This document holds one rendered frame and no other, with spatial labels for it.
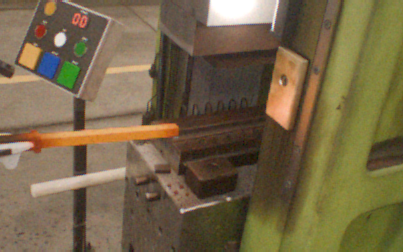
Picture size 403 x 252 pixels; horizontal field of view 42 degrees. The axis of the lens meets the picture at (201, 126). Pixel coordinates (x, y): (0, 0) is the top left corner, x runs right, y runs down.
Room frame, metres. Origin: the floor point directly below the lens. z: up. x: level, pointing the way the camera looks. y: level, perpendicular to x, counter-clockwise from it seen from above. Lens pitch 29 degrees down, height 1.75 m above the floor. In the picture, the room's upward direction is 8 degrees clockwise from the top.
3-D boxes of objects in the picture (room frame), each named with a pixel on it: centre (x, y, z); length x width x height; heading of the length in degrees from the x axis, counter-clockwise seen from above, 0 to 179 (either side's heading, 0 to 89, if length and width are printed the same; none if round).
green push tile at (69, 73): (1.57, 0.45, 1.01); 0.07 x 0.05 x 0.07; 57
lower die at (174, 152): (1.42, -0.08, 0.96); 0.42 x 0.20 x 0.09; 122
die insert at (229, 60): (1.42, -0.13, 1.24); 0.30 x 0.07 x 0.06; 122
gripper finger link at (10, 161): (0.93, 0.39, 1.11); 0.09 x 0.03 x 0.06; 119
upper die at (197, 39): (1.42, -0.08, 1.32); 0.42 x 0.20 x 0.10; 122
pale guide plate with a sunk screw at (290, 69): (1.11, -0.18, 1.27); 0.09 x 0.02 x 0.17; 32
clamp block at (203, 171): (1.18, -0.05, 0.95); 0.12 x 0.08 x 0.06; 122
